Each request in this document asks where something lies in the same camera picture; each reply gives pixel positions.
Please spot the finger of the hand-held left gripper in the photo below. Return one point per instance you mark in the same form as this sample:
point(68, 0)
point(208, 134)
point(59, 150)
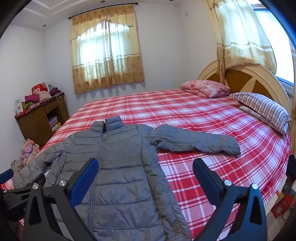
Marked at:
point(5, 176)
point(18, 192)

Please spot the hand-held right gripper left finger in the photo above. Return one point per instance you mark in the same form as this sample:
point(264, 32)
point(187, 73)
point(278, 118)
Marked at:
point(84, 179)

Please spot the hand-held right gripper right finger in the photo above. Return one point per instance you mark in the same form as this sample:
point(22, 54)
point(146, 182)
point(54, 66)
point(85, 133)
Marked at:
point(205, 178)

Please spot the grey puffer jacket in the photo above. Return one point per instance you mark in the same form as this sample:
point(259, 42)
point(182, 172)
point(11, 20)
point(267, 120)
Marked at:
point(124, 166)

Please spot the grey patterned clothes pile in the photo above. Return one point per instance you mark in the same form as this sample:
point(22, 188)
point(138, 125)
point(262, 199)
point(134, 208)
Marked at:
point(17, 165)

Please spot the pink clothes pile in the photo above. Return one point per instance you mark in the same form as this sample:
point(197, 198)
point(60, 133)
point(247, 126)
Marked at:
point(30, 150)

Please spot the magenta folded clothes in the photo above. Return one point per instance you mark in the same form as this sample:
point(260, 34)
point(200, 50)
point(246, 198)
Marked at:
point(32, 98)

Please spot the beige folded clothes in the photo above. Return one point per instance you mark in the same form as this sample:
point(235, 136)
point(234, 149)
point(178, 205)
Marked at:
point(45, 96)

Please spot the purple folded clothes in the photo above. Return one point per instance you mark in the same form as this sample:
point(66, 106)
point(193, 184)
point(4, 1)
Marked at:
point(55, 91)

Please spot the brown wooden desk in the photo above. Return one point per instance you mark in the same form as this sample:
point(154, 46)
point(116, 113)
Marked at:
point(30, 125)

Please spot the stack of pastel boxes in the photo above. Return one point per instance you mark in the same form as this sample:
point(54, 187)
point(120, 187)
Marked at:
point(53, 124)

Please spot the red plaid bed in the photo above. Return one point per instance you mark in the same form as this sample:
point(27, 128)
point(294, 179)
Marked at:
point(185, 115)

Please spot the green folded cloth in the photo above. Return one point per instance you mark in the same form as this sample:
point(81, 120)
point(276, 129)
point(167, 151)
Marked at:
point(26, 105)

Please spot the pink flat box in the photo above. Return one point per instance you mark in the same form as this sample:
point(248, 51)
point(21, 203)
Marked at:
point(35, 106)

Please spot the pale floral pillow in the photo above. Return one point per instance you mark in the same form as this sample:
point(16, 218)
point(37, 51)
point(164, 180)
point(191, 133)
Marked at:
point(248, 111)

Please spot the red floor box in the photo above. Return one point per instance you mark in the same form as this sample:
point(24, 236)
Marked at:
point(281, 206)

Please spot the dark object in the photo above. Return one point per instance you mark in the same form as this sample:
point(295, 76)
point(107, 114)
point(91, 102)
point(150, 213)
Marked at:
point(291, 168)

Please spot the pink pillow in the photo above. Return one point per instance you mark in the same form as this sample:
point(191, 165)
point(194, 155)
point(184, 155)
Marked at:
point(203, 88)

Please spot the striped pillow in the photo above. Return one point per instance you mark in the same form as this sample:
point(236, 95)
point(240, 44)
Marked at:
point(261, 106)

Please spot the beige patterned window curtain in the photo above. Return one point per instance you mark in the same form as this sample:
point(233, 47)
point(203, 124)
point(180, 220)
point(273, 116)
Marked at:
point(92, 76)

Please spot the cream wooden bed headboard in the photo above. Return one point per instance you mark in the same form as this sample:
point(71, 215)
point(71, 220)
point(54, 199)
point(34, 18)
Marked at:
point(245, 78)

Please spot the long beige patterned curtain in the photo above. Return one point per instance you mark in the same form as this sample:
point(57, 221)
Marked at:
point(240, 41)

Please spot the bright window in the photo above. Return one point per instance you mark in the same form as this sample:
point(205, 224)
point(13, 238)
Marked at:
point(277, 34)

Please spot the black curtain rod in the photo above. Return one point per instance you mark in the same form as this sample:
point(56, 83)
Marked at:
point(72, 16)

